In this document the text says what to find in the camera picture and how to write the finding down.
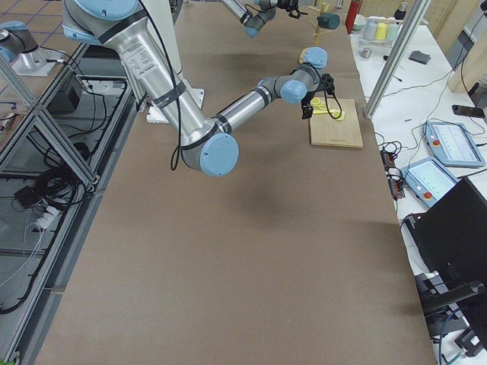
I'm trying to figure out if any yellow cup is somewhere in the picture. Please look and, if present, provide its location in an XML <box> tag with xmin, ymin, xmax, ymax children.
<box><xmin>374</xmin><ymin>23</ymin><xmax>387</xmax><ymax>41</ymax></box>

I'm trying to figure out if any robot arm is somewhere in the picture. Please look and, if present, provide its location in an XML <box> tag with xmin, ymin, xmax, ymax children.
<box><xmin>221</xmin><ymin>0</ymin><xmax>307</xmax><ymax>37</ymax></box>
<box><xmin>62</xmin><ymin>1</ymin><xmax>328</xmax><ymax>176</ymax></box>

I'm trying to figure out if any grey cup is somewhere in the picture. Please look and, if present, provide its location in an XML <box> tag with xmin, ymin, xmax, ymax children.
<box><xmin>363</xmin><ymin>20</ymin><xmax>377</xmax><ymax>40</ymax></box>

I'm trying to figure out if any lemon slice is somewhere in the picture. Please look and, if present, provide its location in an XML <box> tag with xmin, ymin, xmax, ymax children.
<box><xmin>332</xmin><ymin>110</ymin><xmax>345</xmax><ymax>121</ymax></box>
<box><xmin>310</xmin><ymin>97</ymin><xmax>324</xmax><ymax>108</ymax></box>

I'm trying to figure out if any red cylinder container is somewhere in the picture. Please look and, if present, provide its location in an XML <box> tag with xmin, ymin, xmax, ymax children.
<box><xmin>345</xmin><ymin>0</ymin><xmax>361</xmax><ymax>34</ymax></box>

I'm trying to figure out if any aluminium frame post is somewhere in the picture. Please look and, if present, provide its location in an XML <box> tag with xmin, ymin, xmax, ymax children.
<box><xmin>364</xmin><ymin>0</ymin><xmax>431</xmax><ymax>120</ymax></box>

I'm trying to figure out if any black smartphone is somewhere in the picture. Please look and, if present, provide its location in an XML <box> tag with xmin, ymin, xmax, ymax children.
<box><xmin>452</xmin><ymin>104</ymin><xmax>485</xmax><ymax>119</ymax></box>

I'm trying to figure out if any small metal cup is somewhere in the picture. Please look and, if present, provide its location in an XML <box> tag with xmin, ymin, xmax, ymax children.
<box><xmin>361</xmin><ymin>47</ymin><xmax>372</xmax><ymax>59</ymax></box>

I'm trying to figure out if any small black square device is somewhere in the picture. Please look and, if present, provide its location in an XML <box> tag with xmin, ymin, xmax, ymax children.
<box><xmin>409</xmin><ymin>50</ymin><xmax>431</xmax><ymax>65</ymax></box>

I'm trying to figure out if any dark teal mug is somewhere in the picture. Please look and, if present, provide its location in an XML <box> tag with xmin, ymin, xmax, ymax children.
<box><xmin>317</xmin><ymin>12</ymin><xmax>340</xmax><ymax>30</ymax></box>

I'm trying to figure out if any teach pendant tablet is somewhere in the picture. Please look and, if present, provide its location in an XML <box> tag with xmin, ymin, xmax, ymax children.
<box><xmin>425</xmin><ymin>122</ymin><xmax>485</xmax><ymax>168</ymax></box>
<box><xmin>401</xmin><ymin>157</ymin><xmax>459</xmax><ymax>208</ymax></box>

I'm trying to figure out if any wooden cup storage rack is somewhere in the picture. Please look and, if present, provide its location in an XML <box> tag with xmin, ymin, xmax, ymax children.
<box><xmin>298</xmin><ymin>1</ymin><xmax>331</xmax><ymax>63</ymax></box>

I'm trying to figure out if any black monitor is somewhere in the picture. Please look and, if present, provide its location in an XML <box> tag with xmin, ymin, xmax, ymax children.
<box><xmin>406</xmin><ymin>178</ymin><xmax>486</xmax><ymax>346</ymax></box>

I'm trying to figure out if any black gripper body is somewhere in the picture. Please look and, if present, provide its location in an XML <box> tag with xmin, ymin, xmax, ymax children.
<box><xmin>277</xmin><ymin>0</ymin><xmax>298</xmax><ymax>11</ymax></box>
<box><xmin>301</xmin><ymin>86</ymin><xmax>323</xmax><ymax>109</ymax></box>

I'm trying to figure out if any light blue cup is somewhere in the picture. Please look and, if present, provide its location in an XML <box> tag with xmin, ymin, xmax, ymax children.
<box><xmin>385</xmin><ymin>23</ymin><xmax>399</xmax><ymax>42</ymax></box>

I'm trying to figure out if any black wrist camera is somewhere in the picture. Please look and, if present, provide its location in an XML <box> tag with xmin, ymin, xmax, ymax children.
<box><xmin>321</xmin><ymin>74</ymin><xmax>336</xmax><ymax>97</ymax></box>

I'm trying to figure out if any wooden cutting board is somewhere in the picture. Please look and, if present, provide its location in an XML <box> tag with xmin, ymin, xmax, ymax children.
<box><xmin>309</xmin><ymin>97</ymin><xmax>363</xmax><ymax>148</ymax></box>

